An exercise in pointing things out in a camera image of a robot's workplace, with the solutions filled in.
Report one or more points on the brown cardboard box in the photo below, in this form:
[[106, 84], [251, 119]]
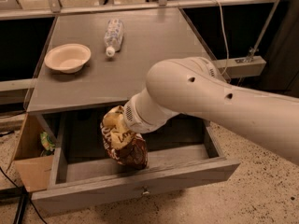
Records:
[[33, 168]]

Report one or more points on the green snack packet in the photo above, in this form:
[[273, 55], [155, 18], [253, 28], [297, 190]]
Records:
[[46, 142]]

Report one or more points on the brown chip bag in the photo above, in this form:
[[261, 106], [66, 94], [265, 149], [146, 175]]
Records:
[[134, 155]]

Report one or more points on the grey wooden cabinet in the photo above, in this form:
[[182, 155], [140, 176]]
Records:
[[150, 36]]

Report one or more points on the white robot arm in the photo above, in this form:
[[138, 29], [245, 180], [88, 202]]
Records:
[[193, 86]]

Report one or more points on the grey open top drawer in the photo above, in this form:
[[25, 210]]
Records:
[[184, 153]]

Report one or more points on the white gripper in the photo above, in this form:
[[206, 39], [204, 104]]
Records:
[[132, 119]]

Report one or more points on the clear plastic water bottle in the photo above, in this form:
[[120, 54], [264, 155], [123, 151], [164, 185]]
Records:
[[113, 37]]

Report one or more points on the white paper bowl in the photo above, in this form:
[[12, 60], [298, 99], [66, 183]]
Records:
[[68, 58]]

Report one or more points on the metal drawer knob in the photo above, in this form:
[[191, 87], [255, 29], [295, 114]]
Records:
[[145, 191]]

